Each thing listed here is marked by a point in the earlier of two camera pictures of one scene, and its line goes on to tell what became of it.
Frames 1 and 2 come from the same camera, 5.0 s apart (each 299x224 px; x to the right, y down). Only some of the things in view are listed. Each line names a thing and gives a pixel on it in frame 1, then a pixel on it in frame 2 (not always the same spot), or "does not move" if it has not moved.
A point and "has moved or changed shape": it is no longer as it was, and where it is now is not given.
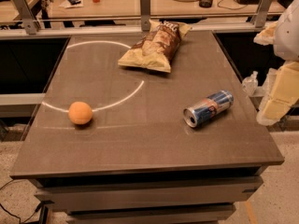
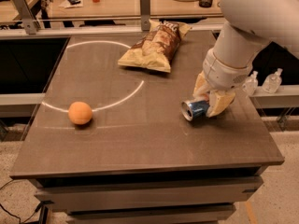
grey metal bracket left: x=32 y=25 does not move
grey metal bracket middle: x=145 y=9 does not move
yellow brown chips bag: x=157 y=49 does not move
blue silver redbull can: x=208 y=107 has moved or changed shape
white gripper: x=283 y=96 -> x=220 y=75
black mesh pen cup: x=206 y=0 does not move
